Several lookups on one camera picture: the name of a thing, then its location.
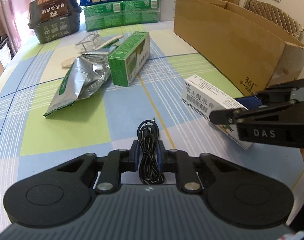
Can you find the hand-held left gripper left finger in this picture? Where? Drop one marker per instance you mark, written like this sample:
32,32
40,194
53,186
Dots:
135,155

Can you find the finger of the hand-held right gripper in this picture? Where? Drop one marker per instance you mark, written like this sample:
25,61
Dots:
249,102
226,116

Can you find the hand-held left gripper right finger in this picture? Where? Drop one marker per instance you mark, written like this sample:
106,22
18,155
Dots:
160,155

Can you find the white box with barcode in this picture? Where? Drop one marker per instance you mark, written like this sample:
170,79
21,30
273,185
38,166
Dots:
204,97

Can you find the brown cardboard box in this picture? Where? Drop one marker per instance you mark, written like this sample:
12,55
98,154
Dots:
229,42

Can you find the green and white box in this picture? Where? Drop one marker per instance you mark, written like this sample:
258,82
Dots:
122,62

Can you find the silver foil bag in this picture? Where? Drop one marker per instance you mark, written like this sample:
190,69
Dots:
77,80

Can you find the beige spoon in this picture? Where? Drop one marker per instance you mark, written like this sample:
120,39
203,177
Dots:
109,41

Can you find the clear plastic packaging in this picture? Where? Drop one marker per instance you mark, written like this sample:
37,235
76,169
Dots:
90,41

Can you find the checkered cloth desktop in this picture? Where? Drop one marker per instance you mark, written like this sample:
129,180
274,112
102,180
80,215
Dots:
29,80

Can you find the brown quilted chair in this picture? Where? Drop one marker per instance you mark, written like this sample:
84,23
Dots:
279,17

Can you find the white carton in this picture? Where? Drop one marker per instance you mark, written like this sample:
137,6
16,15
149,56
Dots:
174,0

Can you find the green wrapped pack bundle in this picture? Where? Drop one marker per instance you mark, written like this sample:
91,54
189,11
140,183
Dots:
104,17

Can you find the black instant food bowl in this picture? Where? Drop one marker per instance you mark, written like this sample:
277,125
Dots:
54,17

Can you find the white basket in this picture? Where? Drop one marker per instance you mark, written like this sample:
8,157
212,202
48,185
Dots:
3,52

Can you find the pink patterned curtain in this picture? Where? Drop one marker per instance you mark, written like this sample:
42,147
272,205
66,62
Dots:
17,5

